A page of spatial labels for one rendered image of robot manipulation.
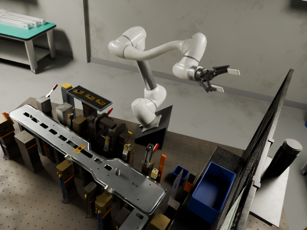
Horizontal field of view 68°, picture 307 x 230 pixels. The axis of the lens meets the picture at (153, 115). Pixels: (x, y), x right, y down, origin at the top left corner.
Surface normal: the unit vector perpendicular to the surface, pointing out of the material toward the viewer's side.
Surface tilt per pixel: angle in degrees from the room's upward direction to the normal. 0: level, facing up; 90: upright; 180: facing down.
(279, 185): 0
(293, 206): 0
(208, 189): 0
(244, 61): 90
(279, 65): 90
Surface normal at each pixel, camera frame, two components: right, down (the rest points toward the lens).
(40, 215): 0.12, -0.77
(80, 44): -0.22, 0.59
